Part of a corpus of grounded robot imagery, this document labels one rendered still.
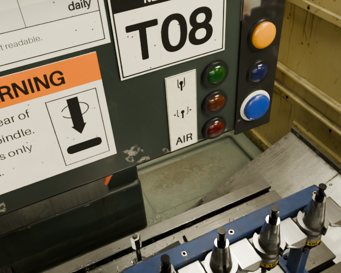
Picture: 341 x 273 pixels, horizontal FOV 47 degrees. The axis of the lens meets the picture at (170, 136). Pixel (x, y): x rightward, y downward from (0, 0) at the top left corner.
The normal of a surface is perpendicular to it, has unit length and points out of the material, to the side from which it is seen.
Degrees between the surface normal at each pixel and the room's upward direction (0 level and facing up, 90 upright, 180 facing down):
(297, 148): 24
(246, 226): 0
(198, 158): 0
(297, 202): 0
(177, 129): 90
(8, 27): 90
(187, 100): 90
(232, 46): 90
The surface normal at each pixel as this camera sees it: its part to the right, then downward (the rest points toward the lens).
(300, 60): -0.90, 0.31
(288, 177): -0.42, -0.56
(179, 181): -0.06, -0.76
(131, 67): 0.43, 0.57
